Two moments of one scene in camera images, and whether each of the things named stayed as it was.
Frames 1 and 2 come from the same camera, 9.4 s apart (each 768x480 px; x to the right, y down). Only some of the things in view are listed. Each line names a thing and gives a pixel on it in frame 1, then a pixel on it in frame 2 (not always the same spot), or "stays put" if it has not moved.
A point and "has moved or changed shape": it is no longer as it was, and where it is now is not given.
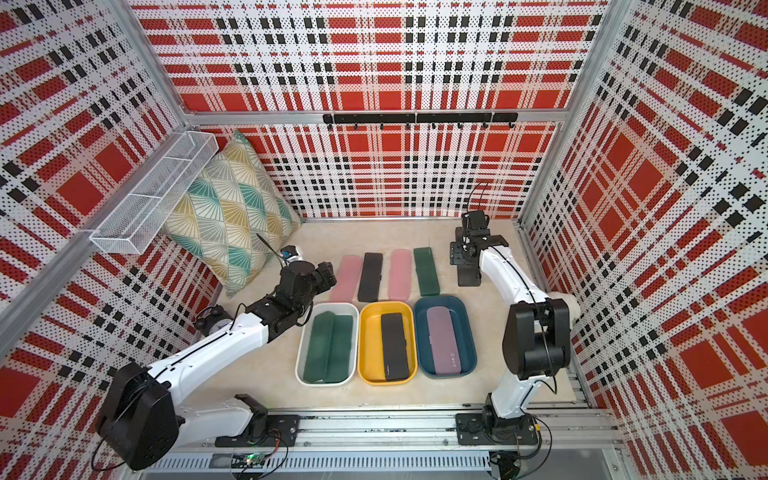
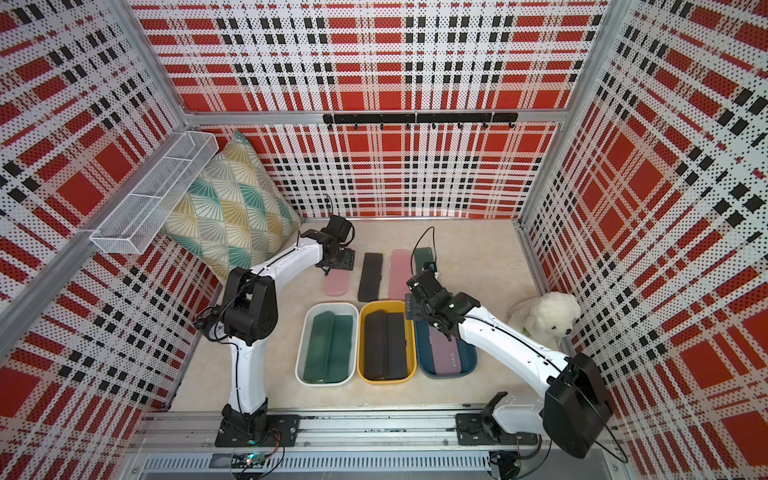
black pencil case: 371,275 stays put
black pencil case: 394,346 stays put
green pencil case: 427,276 stays put
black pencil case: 469,275 -> 375,345
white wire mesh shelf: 130,227 stays put
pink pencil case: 443,339 stays put
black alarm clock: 211,319 stays put
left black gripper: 324,276 -> 348,262
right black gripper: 456,252 -> 413,308
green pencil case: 319,347 stays put
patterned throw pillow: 235,213 stays put
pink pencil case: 347,279 has moved or changed shape
